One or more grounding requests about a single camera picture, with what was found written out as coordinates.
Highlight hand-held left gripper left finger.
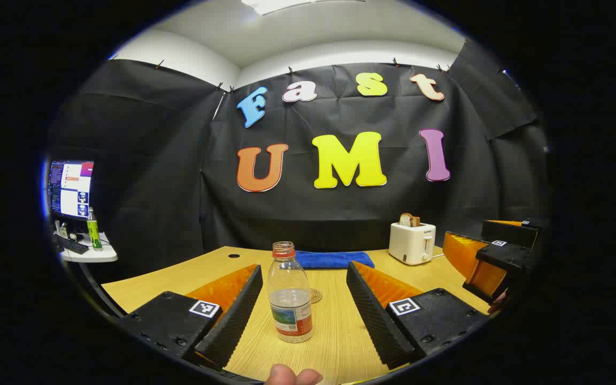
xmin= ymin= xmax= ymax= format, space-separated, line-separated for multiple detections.
xmin=117 ymin=263 xmax=264 ymax=371

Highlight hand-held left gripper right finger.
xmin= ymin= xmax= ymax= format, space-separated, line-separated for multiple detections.
xmin=346 ymin=260 xmax=489 ymax=371

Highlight clear plastic water bottle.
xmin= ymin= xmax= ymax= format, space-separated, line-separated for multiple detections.
xmin=267 ymin=241 xmax=314 ymax=343

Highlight green bottle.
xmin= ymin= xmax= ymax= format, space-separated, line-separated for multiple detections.
xmin=87 ymin=207 xmax=103 ymax=252

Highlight blue folded towel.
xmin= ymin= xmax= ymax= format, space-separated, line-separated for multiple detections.
xmin=293 ymin=250 xmax=375 ymax=270

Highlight white toaster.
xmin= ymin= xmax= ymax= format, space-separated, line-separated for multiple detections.
xmin=388 ymin=222 xmax=437 ymax=266

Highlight white side desk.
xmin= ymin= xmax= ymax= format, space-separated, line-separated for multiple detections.
xmin=54 ymin=230 xmax=119 ymax=264

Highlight black backdrop cloth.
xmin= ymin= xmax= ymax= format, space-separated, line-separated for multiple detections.
xmin=46 ymin=40 xmax=552 ymax=284

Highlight black keyboard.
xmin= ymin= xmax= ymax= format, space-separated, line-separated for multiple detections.
xmin=54 ymin=235 xmax=89 ymax=255

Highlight computer monitor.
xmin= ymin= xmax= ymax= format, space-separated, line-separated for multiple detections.
xmin=48 ymin=160 xmax=95 ymax=221

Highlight ceiling light panel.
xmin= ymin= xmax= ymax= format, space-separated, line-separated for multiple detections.
xmin=241 ymin=0 xmax=314 ymax=16

